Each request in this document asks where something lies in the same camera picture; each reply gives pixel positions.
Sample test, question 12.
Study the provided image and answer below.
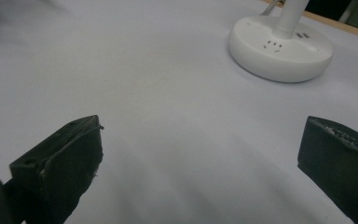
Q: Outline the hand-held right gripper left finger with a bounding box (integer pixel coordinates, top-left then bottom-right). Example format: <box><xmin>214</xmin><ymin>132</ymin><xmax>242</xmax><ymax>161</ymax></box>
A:
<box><xmin>8</xmin><ymin>114</ymin><xmax>104</xmax><ymax>224</ymax></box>

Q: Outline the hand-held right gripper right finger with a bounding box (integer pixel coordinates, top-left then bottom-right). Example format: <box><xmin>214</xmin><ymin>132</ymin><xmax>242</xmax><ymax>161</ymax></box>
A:
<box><xmin>296</xmin><ymin>115</ymin><xmax>358</xmax><ymax>224</ymax></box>

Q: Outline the white round lamp base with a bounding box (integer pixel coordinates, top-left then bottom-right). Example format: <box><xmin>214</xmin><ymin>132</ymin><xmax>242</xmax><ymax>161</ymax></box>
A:
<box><xmin>227</xmin><ymin>0</ymin><xmax>335</xmax><ymax>84</ymax></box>

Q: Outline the wooden table edge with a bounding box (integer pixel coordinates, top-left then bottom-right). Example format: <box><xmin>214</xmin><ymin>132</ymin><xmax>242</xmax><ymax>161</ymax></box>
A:
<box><xmin>260</xmin><ymin>0</ymin><xmax>358</xmax><ymax>42</ymax></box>

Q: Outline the white cable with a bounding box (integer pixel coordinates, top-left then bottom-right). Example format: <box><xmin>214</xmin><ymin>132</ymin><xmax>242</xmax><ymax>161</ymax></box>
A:
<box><xmin>259</xmin><ymin>0</ymin><xmax>283</xmax><ymax>17</ymax></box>

